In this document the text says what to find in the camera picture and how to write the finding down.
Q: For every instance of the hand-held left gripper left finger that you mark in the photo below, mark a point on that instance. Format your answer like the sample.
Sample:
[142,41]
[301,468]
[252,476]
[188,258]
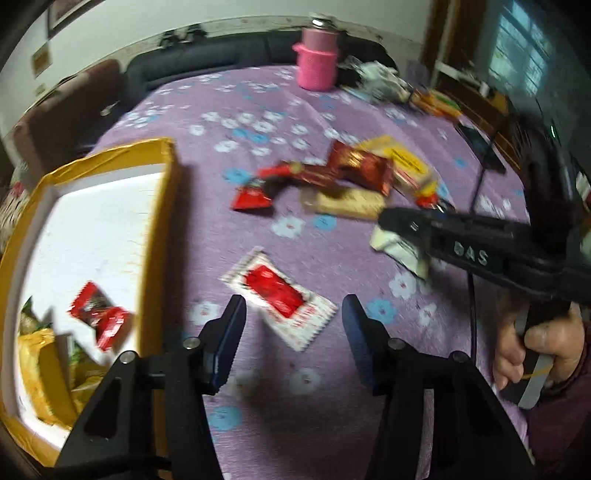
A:
[227,350]

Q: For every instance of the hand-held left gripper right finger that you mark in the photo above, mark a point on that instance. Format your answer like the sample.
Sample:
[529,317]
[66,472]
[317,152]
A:
[358,344]

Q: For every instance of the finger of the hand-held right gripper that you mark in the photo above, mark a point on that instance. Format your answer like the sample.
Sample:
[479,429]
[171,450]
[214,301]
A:
[452,244]

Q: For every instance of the white and red snack packet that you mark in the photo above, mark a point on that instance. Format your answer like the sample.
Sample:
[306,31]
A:
[277,295]

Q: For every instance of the yellow cardboard box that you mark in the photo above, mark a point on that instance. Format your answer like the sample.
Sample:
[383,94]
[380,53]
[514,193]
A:
[92,221]

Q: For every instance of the person's right forearm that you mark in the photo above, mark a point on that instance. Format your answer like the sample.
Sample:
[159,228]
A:
[563,429]

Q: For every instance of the person's right hand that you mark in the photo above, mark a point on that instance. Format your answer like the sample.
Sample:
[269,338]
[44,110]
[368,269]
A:
[561,344]

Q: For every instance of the tiny red candy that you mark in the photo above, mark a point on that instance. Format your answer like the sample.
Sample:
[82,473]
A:
[429,199]

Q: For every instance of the yellow snack packet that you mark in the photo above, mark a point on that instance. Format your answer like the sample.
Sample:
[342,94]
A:
[408,164]

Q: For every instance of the black phone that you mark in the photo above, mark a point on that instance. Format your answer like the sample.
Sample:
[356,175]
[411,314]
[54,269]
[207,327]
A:
[480,145]

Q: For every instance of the beige snack bar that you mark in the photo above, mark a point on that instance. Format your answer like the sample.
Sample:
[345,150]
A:
[346,205]

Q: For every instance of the large dark red snack packet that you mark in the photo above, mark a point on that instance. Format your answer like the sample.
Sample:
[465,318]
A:
[360,166]

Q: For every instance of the orange and green packets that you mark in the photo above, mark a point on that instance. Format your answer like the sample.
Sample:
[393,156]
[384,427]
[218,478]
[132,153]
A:
[436,102]

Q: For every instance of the small red snack packet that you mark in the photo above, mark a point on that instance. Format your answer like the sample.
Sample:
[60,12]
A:
[251,198]

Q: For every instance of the wooden cabinet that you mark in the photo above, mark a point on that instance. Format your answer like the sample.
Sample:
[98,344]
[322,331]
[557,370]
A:
[471,87]

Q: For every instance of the long red snack packet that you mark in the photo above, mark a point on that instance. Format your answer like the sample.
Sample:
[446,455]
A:
[304,173]

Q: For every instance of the yellow packets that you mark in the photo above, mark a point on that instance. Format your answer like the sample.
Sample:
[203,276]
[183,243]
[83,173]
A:
[46,369]

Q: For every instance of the crumpled plastic bag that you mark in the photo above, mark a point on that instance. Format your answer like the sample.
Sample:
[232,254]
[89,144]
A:
[376,78]

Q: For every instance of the window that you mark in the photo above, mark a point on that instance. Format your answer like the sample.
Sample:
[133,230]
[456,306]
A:
[524,41]

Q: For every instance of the purple floral tablecloth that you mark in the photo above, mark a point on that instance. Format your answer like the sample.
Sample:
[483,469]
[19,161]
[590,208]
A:
[277,115]

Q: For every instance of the pink container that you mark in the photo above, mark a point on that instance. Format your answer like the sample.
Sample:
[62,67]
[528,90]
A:
[317,60]

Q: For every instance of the metal can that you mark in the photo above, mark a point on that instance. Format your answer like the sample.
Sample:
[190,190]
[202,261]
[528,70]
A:
[319,23]

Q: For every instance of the brown chair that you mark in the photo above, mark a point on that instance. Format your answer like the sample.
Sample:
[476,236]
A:
[69,115]

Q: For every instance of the dark sofa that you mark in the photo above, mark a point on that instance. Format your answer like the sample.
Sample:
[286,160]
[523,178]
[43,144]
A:
[203,60]

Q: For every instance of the yellow wall sticker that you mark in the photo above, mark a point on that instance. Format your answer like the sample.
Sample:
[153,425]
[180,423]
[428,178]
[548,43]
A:
[40,60]

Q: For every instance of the framed wall picture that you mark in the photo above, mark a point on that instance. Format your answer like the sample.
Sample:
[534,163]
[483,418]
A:
[69,14]

